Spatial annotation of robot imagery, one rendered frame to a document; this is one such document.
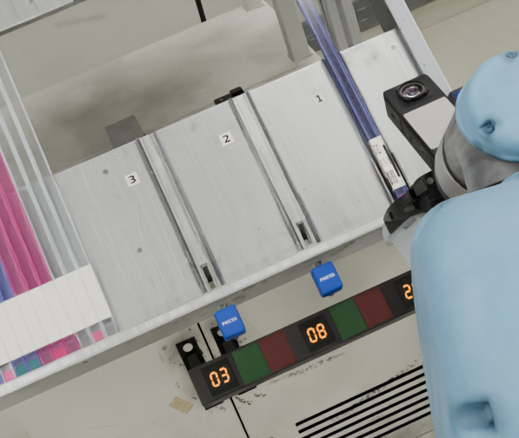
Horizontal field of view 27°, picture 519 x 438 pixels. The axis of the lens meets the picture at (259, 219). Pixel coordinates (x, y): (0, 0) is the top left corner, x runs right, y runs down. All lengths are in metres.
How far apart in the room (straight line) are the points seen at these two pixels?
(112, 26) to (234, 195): 1.94
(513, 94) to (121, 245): 0.55
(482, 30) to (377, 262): 1.61
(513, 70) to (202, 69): 1.16
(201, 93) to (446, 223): 1.45
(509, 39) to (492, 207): 2.69
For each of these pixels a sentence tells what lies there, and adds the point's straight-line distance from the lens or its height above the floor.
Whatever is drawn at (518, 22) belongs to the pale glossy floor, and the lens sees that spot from 3.10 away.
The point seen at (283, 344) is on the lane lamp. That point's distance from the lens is 1.13.
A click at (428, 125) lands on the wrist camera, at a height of 0.91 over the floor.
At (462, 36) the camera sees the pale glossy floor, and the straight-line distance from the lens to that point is 3.09.
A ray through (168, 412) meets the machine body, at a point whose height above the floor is 0.35.
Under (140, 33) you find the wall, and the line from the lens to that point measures 3.09.
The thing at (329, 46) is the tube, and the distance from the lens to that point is 1.20.
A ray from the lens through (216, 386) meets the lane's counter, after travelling 1.13.
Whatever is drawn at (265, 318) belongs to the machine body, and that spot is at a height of 0.43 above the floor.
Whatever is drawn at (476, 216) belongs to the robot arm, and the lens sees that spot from 0.33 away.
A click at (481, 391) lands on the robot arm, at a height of 1.16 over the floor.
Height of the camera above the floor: 1.37
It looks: 32 degrees down
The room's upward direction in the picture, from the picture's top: 21 degrees counter-clockwise
